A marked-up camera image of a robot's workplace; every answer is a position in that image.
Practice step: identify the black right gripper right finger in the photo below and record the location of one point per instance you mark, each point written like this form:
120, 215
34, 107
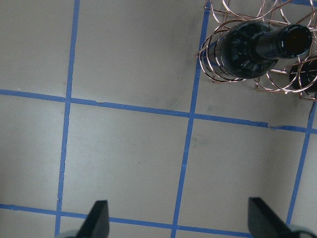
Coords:
264, 223

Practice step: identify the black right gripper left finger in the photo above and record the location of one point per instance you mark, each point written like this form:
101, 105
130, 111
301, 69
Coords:
96, 224

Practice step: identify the copper wire bottle basket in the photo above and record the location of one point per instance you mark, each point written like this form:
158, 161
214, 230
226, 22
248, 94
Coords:
278, 14

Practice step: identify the dark wine bottle in basket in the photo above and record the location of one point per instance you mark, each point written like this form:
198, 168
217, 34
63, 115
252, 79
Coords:
307, 74

